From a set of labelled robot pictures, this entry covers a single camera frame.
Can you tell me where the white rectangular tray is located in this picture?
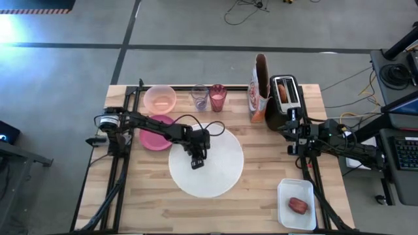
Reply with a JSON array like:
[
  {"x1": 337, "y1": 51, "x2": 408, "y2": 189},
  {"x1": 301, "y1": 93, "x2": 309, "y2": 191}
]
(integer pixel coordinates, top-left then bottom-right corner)
[{"x1": 276, "y1": 178, "x2": 317, "y2": 231}]

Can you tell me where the white round woven placemat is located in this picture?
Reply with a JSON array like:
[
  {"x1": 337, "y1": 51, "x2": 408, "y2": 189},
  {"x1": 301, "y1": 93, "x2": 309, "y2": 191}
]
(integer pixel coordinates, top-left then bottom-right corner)
[{"x1": 168, "y1": 123, "x2": 245, "y2": 199}]

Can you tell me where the magenta plastic plate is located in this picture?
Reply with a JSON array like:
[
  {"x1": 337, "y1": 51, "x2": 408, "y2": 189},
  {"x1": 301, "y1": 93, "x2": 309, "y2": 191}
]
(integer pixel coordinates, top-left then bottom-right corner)
[{"x1": 139, "y1": 114, "x2": 177, "y2": 152}]

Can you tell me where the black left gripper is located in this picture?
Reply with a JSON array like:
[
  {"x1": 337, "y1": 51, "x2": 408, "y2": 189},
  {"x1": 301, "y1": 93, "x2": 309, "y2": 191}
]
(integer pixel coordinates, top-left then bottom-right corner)
[{"x1": 182, "y1": 127, "x2": 212, "y2": 171}]

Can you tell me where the black metal rig frame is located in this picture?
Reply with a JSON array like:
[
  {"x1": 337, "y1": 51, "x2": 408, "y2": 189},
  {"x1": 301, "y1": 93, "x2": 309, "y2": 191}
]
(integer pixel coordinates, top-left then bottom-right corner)
[{"x1": 70, "y1": 78, "x2": 357, "y2": 235}]

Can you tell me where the red apple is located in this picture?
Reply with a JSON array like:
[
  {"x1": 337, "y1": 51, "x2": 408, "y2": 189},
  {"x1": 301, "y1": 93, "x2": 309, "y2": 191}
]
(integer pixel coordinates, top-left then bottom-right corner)
[{"x1": 287, "y1": 196, "x2": 309, "y2": 215}]

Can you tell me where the yellow cable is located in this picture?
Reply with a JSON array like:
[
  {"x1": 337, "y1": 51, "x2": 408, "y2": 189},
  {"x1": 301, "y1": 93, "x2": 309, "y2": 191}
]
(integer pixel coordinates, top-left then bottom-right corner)
[{"x1": 339, "y1": 112, "x2": 383, "y2": 120}]

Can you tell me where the black keyboard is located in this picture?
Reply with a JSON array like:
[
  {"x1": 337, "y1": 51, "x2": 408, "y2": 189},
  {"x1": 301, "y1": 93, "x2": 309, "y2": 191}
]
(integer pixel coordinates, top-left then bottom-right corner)
[{"x1": 393, "y1": 136, "x2": 418, "y2": 171}]

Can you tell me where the white paper sheet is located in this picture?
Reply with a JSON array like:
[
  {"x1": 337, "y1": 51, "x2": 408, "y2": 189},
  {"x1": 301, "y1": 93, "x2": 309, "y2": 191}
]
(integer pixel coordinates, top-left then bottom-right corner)
[{"x1": 345, "y1": 135, "x2": 379, "y2": 170}]

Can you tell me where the black box with blue light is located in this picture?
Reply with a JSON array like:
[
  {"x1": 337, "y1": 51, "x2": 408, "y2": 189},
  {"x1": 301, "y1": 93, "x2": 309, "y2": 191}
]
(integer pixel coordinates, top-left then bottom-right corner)
[{"x1": 0, "y1": 119, "x2": 22, "y2": 146}]

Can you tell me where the dark two-slot toaster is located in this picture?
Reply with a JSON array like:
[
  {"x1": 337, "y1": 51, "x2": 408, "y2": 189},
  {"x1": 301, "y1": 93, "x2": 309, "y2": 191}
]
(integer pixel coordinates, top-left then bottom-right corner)
[{"x1": 264, "y1": 74, "x2": 308, "y2": 132}]

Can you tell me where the red faceted plastic cup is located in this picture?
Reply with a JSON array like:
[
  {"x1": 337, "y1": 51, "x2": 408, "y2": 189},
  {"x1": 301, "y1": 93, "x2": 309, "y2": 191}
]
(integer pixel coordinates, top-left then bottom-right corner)
[{"x1": 208, "y1": 84, "x2": 229, "y2": 113}]

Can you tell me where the brown bagel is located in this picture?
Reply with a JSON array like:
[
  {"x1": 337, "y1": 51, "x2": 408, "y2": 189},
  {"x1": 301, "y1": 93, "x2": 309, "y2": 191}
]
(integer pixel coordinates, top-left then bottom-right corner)
[{"x1": 277, "y1": 84, "x2": 289, "y2": 104}]

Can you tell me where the black mat with striped edge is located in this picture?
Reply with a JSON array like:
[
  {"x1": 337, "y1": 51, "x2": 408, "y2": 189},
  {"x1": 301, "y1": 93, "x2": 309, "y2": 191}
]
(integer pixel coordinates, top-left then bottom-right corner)
[{"x1": 0, "y1": 0, "x2": 76, "y2": 15}]

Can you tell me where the dark grey desk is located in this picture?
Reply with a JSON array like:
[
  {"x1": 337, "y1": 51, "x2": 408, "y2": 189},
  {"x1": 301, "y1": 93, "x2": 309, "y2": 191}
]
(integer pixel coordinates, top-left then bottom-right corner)
[
  {"x1": 370, "y1": 48, "x2": 418, "y2": 105},
  {"x1": 378, "y1": 128, "x2": 418, "y2": 206}
]

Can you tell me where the bread bag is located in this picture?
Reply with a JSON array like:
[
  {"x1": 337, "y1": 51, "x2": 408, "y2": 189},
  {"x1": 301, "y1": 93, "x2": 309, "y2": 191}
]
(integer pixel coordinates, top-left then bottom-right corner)
[{"x1": 247, "y1": 53, "x2": 272, "y2": 124}]

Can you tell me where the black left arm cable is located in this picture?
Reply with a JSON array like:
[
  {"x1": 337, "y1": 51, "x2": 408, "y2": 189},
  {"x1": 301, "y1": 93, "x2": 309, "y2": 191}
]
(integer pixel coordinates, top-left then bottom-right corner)
[{"x1": 172, "y1": 114, "x2": 227, "y2": 138}]

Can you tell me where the grey metal stand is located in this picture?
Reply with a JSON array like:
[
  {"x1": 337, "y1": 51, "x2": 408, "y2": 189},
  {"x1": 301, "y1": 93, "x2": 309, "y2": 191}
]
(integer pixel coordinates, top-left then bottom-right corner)
[{"x1": 0, "y1": 140, "x2": 54, "y2": 168}]

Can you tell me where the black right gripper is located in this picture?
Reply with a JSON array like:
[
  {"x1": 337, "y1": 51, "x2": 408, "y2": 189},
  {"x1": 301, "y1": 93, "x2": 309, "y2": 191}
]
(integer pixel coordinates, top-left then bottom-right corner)
[{"x1": 278, "y1": 109, "x2": 321, "y2": 156}]

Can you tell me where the black floor cable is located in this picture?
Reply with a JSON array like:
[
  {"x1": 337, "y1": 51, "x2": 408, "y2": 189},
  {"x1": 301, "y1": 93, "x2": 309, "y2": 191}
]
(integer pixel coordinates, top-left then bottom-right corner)
[{"x1": 223, "y1": 0, "x2": 270, "y2": 26}]

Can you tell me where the clear bluish plastic cup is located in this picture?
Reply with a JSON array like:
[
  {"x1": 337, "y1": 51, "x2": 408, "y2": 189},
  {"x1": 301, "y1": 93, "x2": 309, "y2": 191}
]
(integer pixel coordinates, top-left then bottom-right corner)
[{"x1": 190, "y1": 84, "x2": 210, "y2": 113}]

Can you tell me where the light pink plastic bowl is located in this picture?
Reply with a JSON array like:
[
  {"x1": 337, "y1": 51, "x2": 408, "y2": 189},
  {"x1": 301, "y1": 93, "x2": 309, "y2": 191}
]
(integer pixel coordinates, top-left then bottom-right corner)
[{"x1": 142, "y1": 84, "x2": 178, "y2": 115}]

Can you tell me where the coiled black cable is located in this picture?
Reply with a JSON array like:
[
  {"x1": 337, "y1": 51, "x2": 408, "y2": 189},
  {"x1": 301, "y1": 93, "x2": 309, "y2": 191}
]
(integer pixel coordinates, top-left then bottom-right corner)
[{"x1": 379, "y1": 63, "x2": 413, "y2": 91}]

